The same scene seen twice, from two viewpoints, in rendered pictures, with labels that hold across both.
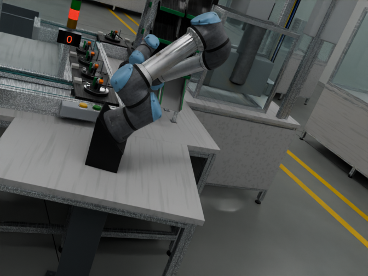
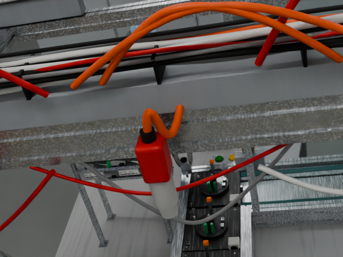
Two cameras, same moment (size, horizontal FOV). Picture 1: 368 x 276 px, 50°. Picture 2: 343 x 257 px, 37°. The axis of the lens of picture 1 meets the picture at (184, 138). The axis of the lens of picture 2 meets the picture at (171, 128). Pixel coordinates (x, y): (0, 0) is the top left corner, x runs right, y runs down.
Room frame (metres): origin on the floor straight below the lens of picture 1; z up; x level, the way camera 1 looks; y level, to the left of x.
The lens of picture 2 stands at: (3.54, 1.62, 2.56)
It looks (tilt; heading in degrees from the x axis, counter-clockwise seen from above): 34 degrees down; 220
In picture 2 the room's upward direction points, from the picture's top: 14 degrees counter-clockwise
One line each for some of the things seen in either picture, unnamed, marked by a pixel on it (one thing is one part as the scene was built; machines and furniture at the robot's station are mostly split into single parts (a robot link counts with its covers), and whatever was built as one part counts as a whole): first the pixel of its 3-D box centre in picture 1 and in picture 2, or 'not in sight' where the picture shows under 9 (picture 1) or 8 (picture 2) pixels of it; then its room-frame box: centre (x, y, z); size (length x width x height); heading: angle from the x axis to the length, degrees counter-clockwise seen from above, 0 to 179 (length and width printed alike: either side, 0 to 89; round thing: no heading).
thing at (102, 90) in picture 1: (96, 90); (213, 185); (2.07, 0.56, 0.98); 0.14 x 0.14 x 0.02
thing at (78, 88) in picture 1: (95, 93); (214, 188); (2.07, 0.56, 0.96); 0.24 x 0.24 x 0.02; 26
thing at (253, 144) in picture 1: (214, 139); not in sight; (3.36, -0.27, 0.43); 1.11 x 0.68 x 0.86; 116
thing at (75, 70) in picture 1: (93, 69); (210, 221); (2.30, 0.67, 1.01); 0.24 x 0.24 x 0.13; 26
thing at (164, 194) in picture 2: not in sight; (169, 148); (3.00, 1.16, 2.05); 0.13 x 0.08 x 0.22; 26
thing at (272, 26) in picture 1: (235, 57); not in sight; (3.31, -0.18, 1.21); 0.69 x 0.46 x 0.69; 116
